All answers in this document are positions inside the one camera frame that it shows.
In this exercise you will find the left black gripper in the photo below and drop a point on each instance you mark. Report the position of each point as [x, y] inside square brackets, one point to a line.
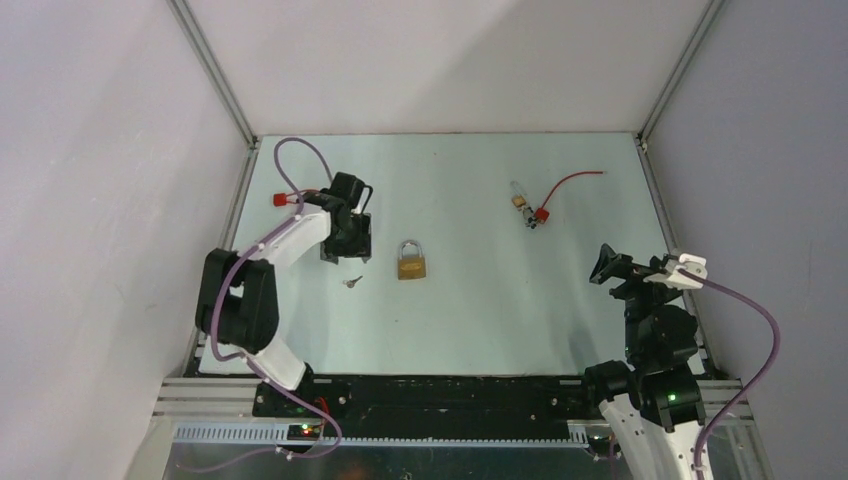
[360, 248]

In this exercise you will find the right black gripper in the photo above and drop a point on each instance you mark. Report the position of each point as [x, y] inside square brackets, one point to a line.
[637, 276]

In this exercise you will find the small silver key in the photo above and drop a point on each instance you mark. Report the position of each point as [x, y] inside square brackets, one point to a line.
[351, 283]

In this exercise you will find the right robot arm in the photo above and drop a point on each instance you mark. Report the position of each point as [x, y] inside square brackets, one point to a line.
[652, 400]

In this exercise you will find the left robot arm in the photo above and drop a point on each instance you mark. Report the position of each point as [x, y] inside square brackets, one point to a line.
[449, 288]

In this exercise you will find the small key bunch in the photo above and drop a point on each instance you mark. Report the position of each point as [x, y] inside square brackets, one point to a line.
[529, 218]

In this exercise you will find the small brass padlock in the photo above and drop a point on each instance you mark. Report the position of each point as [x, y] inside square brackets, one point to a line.
[518, 198]

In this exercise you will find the right controller board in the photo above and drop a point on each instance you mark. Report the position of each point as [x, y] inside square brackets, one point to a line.
[603, 447]

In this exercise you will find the controller board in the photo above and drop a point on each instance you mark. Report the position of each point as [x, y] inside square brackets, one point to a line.
[304, 432]
[603, 447]

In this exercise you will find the left controller board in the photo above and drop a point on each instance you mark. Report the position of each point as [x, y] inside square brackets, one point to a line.
[304, 432]

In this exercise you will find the red cable seal open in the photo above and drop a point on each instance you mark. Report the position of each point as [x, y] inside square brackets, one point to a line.
[542, 213]

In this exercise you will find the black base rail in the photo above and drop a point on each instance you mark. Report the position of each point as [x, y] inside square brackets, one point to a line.
[442, 408]

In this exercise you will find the right aluminium frame post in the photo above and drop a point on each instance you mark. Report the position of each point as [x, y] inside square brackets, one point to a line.
[703, 26]

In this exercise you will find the aluminium frame post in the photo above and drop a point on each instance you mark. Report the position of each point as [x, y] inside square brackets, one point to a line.
[199, 43]
[703, 26]

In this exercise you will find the left aluminium frame post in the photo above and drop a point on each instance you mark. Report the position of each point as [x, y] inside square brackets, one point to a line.
[199, 43]

